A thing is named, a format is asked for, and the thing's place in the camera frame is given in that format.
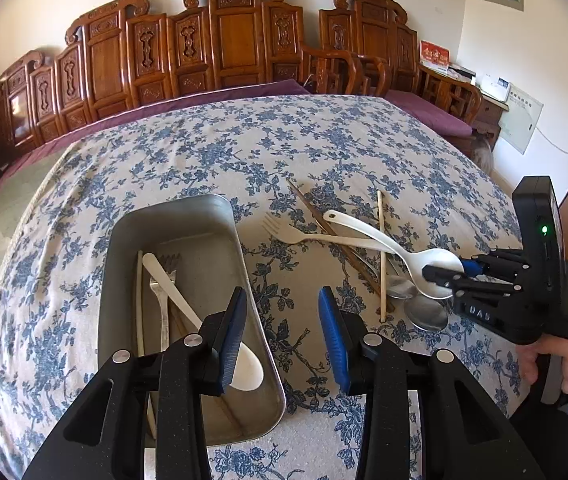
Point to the stainless steel spoon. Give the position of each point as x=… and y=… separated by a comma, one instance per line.
x=424, y=313

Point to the carved wooden bench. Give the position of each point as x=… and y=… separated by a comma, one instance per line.
x=120, y=56

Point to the cream plastic fork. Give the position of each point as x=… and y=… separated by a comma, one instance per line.
x=290, y=235

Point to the grey metal utensil tray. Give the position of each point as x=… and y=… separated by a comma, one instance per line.
x=202, y=231

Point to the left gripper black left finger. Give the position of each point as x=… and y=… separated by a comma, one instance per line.
x=102, y=434

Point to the stainless steel fork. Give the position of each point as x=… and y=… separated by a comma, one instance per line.
x=170, y=264

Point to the white plastic soup spoon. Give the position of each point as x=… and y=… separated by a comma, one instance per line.
x=248, y=373

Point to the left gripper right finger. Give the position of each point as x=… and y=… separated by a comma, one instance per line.
x=465, y=435

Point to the blue floral tablecloth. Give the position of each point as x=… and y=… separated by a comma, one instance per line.
x=288, y=156

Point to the purple seat cushion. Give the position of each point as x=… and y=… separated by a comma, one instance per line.
x=426, y=112

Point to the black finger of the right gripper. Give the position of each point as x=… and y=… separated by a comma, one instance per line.
x=485, y=292
x=494, y=267

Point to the wooden side table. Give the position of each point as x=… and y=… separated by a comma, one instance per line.
x=487, y=121

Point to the white wall panel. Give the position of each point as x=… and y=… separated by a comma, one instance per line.
x=519, y=122

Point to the small steel spoon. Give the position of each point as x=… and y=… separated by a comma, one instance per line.
x=397, y=285

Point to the red paper box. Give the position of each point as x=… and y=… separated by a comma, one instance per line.
x=434, y=55

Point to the cream long plastic spoon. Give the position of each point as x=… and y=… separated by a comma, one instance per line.
x=415, y=261

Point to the light bamboo chopstick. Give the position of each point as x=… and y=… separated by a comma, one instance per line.
x=139, y=338
x=383, y=260

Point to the carved wooden armchair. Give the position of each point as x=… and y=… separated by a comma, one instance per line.
x=379, y=29

